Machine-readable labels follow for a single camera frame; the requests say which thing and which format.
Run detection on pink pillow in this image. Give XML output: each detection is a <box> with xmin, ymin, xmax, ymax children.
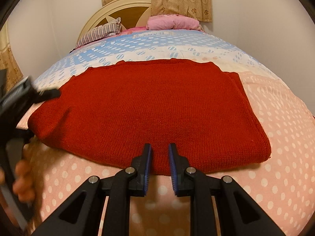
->
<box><xmin>146</xmin><ymin>14</ymin><xmax>202</xmax><ymax>30</ymax></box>

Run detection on striped pillow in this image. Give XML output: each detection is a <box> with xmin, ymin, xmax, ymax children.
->
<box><xmin>75</xmin><ymin>17</ymin><xmax>121</xmax><ymax>49</ymax></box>

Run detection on beige side curtain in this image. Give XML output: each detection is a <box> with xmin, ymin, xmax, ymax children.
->
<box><xmin>0</xmin><ymin>22</ymin><xmax>23</xmax><ymax>91</ymax></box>

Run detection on left hand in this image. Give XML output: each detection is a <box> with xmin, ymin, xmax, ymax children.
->
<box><xmin>13</xmin><ymin>159</ymin><xmax>36</xmax><ymax>203</ymax></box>

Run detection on cream wooden headboard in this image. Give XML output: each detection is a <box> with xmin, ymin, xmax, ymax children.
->
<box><xmin>78</xmin><ymin>0</ymin><xmax>152</xmax><ymax>40</ymax></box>

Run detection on red knitted sweater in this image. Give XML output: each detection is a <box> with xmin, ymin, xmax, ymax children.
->
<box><xmin>28</xmin><ymin>59</ymin><xmax>271</xmax><ymax>175</ymax></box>

